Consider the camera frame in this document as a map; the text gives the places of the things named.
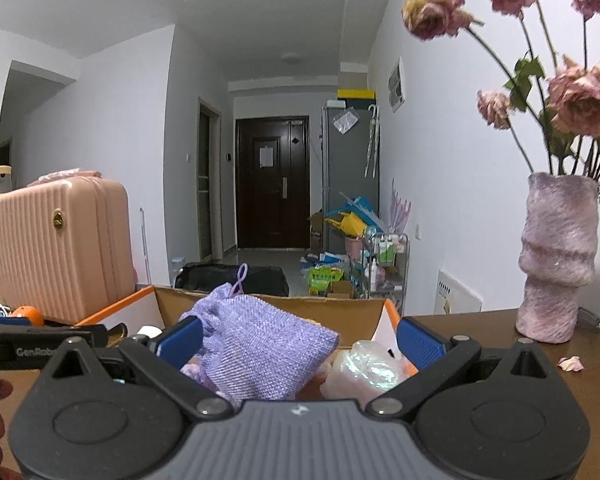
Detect grey refrigerator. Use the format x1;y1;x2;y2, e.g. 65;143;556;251
321;105;381;256

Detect orange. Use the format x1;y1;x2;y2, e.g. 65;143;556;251
9;305;45;327

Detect purple wing decoration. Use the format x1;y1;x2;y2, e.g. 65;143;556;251
390;178;412;233

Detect white wall panel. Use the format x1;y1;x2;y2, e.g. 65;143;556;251
387;56;407;113

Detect open cardboard carton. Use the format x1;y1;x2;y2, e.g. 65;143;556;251
307;210;326;251

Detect metal trolley rack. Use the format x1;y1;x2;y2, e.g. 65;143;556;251
362;232;411;311

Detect white flat box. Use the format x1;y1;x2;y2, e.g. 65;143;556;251
434;269;482;317

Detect bunch of dried roses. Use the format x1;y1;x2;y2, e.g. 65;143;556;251
401;0;600;178

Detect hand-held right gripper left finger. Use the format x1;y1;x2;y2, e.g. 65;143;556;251
40;316;233;422

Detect cardboard box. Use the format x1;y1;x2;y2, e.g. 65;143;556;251
75;285;421;401

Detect blue yellow toy pile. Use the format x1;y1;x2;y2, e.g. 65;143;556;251
322;195;383;238

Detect black duffel bag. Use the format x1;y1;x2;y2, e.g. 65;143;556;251
174;262;290;297

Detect blue packets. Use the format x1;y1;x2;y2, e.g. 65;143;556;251
300;252;351;273

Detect clear folded umbrella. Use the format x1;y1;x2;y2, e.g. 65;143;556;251
364;105;382;178

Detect grey interior door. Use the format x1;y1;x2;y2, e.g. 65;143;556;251
197;97;222;261

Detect clear plastic bag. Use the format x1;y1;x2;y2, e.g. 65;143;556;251
332;108;359;134

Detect white thin pole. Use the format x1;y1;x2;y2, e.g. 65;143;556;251
139;206;152;287

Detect green packet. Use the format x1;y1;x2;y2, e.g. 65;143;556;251
307;266;345;297

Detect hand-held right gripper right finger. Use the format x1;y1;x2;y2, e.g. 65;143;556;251
365;316;563;422

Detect pink fabric bundle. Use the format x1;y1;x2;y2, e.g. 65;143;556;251
27;170;103;184

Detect dark entrance door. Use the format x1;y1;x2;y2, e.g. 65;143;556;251
235;116;311;250

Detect purple drawstring pouch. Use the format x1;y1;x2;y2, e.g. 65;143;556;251
179;263;340;402

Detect pink ribbed suitcase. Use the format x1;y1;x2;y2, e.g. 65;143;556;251
0;177;137;325

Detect white plastic bag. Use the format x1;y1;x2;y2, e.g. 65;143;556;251
320;340;411;401

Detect purple textured vase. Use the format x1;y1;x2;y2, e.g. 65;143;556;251
515;172;600;345

